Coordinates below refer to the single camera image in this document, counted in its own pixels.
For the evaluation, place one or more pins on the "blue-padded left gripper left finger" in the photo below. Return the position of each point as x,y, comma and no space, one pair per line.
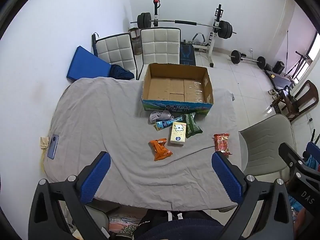
46,220

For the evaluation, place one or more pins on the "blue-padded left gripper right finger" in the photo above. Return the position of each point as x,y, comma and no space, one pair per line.
274,220

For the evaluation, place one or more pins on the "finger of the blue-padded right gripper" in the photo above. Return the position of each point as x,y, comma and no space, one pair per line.
313,149

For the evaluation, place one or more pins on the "red snack bag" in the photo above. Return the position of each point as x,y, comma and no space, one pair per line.
221,143

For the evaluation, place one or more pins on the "green snack bag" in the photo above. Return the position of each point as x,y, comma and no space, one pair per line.
192,127

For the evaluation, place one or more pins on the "yellow tissue pack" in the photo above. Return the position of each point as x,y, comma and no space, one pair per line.
178,133

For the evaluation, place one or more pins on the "orange snack bag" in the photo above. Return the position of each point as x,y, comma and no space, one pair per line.
160,150

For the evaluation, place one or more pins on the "blue wrapper packet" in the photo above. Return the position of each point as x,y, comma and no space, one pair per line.
159,125

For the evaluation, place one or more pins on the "grey plastic chair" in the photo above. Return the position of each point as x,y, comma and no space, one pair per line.
259,145

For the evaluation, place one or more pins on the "dark wooden chair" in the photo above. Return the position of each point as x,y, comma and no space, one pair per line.
296,105

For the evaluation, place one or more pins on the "treadmill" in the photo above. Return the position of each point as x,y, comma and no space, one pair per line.
279,82

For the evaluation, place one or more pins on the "beige cloth scrap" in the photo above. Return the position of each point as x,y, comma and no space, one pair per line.
44,144

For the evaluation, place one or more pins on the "blue smartphone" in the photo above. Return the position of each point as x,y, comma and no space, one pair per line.
52,146

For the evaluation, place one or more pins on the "black speaker box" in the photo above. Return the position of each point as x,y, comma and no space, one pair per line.
279,67

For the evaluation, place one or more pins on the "barbell on floor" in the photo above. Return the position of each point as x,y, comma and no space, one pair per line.
236,57

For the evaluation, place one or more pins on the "grey table cloth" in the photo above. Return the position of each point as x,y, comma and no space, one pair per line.
104,114

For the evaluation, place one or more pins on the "barbell on rack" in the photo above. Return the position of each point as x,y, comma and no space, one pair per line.
223,29

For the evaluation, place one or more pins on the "open cardboard box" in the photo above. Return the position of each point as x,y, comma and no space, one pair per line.
177,88

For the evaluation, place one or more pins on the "blue foam mat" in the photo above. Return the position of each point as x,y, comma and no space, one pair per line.
84,64

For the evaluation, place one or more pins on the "dark blue garment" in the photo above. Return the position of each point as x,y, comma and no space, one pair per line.
119,73

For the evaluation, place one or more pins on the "white padded chair left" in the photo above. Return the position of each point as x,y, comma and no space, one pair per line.
118,49

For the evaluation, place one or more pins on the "white padded chair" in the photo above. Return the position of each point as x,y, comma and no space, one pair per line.
118,49
159,45

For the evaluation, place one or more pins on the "white padded chair right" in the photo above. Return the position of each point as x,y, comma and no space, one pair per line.
159,45

